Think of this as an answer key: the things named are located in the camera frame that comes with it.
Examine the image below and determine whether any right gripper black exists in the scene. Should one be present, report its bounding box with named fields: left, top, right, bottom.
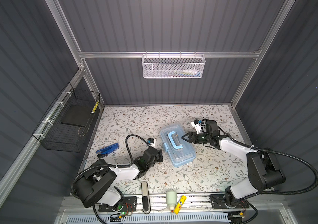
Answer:
left=181, top=132, right=211, bottom=144

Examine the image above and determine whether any light blue plastic tool box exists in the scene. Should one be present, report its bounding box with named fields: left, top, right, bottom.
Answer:
left=160, top=123, right=196, bottom=168

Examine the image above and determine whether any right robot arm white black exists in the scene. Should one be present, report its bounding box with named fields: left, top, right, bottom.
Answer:
left=181, top=119, right=318, bottom=208

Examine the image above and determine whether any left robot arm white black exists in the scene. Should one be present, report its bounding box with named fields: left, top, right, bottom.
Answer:
left=70, top=134, right=163, bottom=209

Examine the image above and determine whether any white plastic bottle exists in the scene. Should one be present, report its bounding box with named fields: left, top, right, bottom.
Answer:
left=166, top=190, right=177, bottom=212

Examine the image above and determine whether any black silver flat device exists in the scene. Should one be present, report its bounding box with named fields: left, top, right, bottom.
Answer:
left=141, top=182, right=151, bottom=214

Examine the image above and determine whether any yellow glue tube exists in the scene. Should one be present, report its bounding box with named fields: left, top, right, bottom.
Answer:
left=173, top=195, right=187, bottom=215

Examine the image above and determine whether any yellow tube in black basket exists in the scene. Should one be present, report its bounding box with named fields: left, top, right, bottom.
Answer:
left=91, top=101, right=99, bottom=114

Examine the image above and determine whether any black pad in basket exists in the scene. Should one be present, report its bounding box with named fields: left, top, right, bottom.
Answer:
left=61, top=105, right=93, bottom=127

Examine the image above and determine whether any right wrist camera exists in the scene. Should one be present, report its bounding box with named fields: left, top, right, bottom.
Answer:
left=191, top=119, right=203, bottom=134

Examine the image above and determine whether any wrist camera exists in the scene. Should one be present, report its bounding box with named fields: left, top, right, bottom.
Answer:
left=147, top=138, right=156, bottom=148
left=191, top=119, right=203, bottom=134

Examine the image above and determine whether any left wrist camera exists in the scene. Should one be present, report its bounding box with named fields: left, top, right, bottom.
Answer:
left=147, top=138, right=156, bottom=148

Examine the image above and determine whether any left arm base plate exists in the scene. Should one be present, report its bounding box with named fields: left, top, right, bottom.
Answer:
left=98, top=197, right=138, bottom=212

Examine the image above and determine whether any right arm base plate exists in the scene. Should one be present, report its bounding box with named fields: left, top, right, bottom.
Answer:
left=209, top=194, right=250, bottom=210

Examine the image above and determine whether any white perforated cable tray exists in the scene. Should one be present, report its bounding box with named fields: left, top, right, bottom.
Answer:
left=65, top=212, right=231, bottom=224

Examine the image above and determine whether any white wire mesh basket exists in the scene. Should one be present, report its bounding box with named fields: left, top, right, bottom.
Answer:
left=141, top=54, right=206, bottom=79

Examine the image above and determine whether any black wire mesh basket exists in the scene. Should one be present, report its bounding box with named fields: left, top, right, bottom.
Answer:
left=33, top=85, right=101, bottom=153

